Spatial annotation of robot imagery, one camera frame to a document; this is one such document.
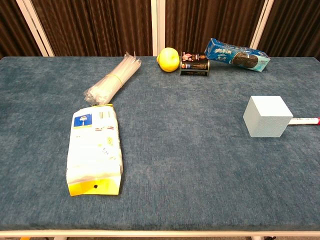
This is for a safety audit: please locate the light blue foam cube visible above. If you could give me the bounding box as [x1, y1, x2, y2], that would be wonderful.
[242, 95, 294, 138]

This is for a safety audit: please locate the white marker with red cap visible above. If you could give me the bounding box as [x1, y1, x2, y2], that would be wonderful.
[288, 117, 320, 126]

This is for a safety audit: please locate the blue fabric table cover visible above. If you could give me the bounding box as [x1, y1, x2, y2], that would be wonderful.
[0, 56, 320, 231]

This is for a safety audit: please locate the yellow lemon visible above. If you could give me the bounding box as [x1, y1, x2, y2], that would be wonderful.
[156, 47, 181, 73]

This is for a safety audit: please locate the bundle of clear plastic straws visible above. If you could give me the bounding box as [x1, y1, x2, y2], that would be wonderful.
[83, 51, 142, 106]

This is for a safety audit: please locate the black snack can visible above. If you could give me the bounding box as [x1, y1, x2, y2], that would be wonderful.
[179, 51, 211, 77]

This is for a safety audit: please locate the white and yellow paper bag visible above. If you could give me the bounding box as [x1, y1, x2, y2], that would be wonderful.
[65, 103, 124, 197]

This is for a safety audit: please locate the blue Oreo cookie box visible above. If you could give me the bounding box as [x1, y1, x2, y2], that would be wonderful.
[204, 38, 271, 73]

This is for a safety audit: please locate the dark brown curtain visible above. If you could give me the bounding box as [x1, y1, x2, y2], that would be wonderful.
[0, 0, 320, 58]

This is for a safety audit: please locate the white screen frame post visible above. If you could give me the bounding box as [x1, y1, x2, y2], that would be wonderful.
[150, 0, 166, 57]
[15, 0, 55, 57]
[249, 0, 275, 50]

